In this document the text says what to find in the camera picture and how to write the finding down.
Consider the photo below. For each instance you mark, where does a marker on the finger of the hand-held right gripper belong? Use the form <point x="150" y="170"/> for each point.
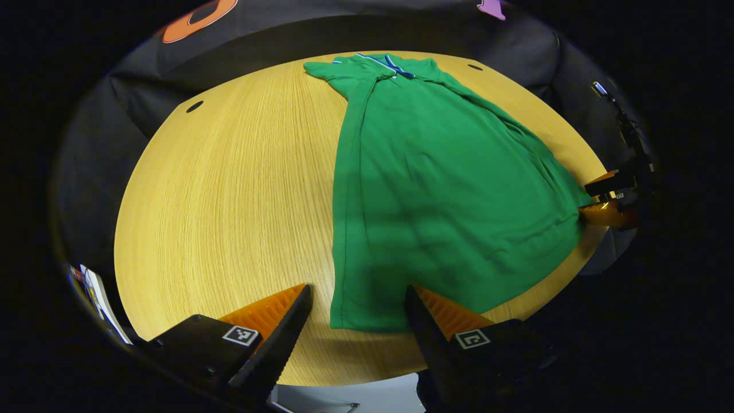
<point x="610" y="215"/>
<point x="613" y="182"/>

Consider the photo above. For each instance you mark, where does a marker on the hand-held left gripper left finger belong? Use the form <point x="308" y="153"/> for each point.
<point x="284" y="338"/>

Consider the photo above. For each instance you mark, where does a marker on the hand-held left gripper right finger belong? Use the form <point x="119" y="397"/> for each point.
<point x="430" y="344"/>

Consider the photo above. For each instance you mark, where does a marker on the green T-shirt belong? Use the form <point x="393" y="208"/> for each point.
<point x="447" y="201"/>

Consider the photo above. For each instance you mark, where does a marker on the dark metal stand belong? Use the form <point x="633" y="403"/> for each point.
<point x="629" y="135"/>

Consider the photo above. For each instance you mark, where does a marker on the white printed banner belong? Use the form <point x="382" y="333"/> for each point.
<point x="100" y="301"/>

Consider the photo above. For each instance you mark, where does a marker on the black backdrop cloth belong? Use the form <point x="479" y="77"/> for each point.
<point x="321" y="34"/>

